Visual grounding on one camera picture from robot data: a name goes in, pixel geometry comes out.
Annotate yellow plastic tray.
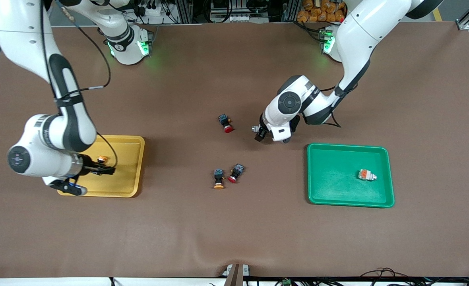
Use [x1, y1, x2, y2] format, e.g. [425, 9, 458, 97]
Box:
[57, 135, 145, 198]

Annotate red mushroom push button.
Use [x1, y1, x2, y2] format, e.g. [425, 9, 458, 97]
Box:
[227, 163, 245, 184]
[218, 114, 234, 133]

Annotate green plastic tray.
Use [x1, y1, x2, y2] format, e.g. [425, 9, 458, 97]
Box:
[307, 143, 395, 208]

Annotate pile of orange objects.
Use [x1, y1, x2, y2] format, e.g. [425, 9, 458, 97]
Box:
[297, 0, 348, 23]

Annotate white power strip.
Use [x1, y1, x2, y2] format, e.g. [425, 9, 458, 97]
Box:
[137, 3, 167, 18]

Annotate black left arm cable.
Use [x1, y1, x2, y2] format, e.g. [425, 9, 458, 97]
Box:
[319, 83, 343, 128]

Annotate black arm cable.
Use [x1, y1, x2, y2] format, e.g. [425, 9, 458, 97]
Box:
[319, 83, 343, 128]
[40, 0, 118, 169]

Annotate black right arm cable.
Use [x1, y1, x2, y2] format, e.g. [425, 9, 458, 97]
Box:
[40, 0, 118, 169]

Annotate aluminium frame post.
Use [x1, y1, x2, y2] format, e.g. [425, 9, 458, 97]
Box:
[177, 0, 194, 23]
[288, 0, 302, 22]

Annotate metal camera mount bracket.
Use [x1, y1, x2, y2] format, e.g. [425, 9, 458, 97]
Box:
[223, 263, 251, 286]

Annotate black cable bundle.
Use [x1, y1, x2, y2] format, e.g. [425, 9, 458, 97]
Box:
[360, 267, 469, 286]

